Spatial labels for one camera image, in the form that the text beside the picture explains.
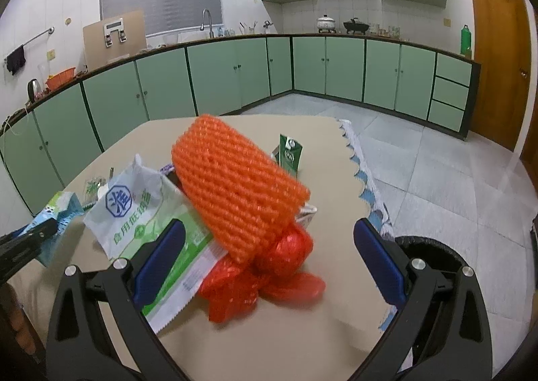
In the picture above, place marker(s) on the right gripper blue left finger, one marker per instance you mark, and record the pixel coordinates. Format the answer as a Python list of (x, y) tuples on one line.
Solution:
[(78, 344)]

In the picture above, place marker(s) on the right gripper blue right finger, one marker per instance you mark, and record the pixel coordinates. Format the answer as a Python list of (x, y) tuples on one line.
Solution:
[(406, 284)]

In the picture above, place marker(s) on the blue whole milk carton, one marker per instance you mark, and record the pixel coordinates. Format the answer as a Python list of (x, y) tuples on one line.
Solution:
[(63, 207)]

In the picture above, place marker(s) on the clear green snack wrapper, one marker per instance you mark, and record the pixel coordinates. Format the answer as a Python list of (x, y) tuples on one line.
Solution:
[(95, 188)]

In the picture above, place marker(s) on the white green salt bag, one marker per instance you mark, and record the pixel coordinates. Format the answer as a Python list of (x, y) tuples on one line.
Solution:
[(138, 205)]

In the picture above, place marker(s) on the red plastic bag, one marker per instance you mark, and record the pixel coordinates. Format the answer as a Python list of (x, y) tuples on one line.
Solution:
[(232, 290)]

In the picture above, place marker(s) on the orange foam fruit net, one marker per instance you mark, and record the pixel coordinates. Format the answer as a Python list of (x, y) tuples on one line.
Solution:
[(244, 198)]

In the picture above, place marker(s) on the black trash bin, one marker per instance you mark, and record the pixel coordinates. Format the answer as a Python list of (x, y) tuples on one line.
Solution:
[(454, 341)]

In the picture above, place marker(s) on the green lower kitchen cabinets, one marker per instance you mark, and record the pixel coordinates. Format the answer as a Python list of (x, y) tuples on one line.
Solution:
[(46, 146)]

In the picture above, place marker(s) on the chrome kitchen faucet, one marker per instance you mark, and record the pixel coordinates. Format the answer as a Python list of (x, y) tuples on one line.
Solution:
[(207, 22)]

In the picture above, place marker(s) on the steel electric kettle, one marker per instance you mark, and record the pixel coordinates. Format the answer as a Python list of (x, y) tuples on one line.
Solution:
[(34, 91)]

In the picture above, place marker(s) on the orange plastic basin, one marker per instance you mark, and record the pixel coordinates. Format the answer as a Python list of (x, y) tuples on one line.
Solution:
[(56, 81)]

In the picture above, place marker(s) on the dark hanging towel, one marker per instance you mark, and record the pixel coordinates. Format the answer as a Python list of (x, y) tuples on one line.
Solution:
[(16, 60)]

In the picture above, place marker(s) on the wooden cutting board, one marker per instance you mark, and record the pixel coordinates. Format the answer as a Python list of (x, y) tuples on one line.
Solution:
[(96, 53)]

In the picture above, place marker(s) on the green thermos bottle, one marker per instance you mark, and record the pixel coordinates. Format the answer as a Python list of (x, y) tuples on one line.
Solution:
[(466, 42)]

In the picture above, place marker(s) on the brown wooden door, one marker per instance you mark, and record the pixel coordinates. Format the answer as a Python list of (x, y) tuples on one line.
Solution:
[(503, 48)]

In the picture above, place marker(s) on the black wok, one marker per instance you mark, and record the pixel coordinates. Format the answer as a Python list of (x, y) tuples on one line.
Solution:
[(354, 26)]

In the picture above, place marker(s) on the white cooking pot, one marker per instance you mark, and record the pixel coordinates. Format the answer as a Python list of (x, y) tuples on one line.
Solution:
[(326, 24)]

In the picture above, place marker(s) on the chrome towel rail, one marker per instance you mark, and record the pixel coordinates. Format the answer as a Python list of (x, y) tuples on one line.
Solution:
[(49, 31)]

